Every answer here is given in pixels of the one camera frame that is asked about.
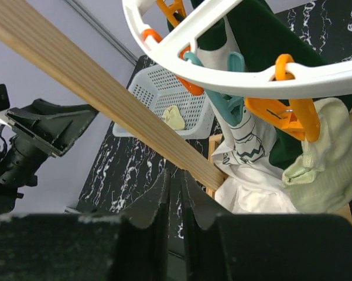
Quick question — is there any orange clothespin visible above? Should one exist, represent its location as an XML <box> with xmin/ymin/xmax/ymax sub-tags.
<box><xmin>142</xmin><ymin>29</ymin><xmax>205</xmax><ymax>96</ymax></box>
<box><xmin>156</xmin><ymin>0</ymin><xmax>187</xmax><ymax>27</ymax></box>
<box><xmin>244</xmin><ymin>54</ymin><xmax>322</xmax><ymax>142</ymax></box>

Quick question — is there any white perforated plastic basket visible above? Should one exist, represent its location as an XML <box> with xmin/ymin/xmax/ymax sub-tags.
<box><xmin>128</xmin><ymin>65</ymin><xmax>214</xmax><ymax>139</ymax></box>

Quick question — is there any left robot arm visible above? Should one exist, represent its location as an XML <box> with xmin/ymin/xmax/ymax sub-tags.
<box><xmin>0</xmin><ymin>99</ymin><xmax>98</xmax><ymax>214</ymax></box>

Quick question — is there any teal clothespin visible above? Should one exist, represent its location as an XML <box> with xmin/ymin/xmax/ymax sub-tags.
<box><xmin>183</xmin><ymin>51</ymin><xmax>247</xmax><ymax>126</ymax></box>

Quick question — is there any cream sock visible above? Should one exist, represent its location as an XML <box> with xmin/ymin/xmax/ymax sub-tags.
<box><xmin>282</xmin><ymin>98</ymin><xmax>352</xmax><ymax>214</ymax></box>
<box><xmin>161</xmin><ymin>105</ymin><xmax>186</xmax><ymax>131</ymax></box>

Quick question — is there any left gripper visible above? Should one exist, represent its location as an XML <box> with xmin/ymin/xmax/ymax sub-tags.
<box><xmin>0</xmin><ymin>99</ymin><xmax>98</xmax><ymax>187</ymax></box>

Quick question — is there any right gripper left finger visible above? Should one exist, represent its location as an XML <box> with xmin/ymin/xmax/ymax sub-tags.
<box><xmin>0</xmin><ymin>170</ymin><xmax>170</xmax><ymax>280</ymax></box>

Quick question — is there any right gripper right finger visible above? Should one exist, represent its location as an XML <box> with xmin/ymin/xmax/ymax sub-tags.
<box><xmin>180</xmin><ymin>171</ymin><xmax>352</xmax><ymax>280</ymax></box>

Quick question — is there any wooden hanging rack frame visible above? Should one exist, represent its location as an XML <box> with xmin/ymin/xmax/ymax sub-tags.
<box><xmin>0</xmin><ymin>1</ymin><xmax>224</xmax><ymax>190</ymax></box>

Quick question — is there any white round clip hanger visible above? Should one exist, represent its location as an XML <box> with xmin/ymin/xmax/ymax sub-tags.
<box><xmin>122</xmin><ymin>1</ymin><xmax>352</xmax><ymax>100</ymax></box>

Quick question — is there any white printed t-shirt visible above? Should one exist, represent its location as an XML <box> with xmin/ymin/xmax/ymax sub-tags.
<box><xmin>196</xmin><ymin>20</ymin><xmax>299</xmax><ymax>214</ymax></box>

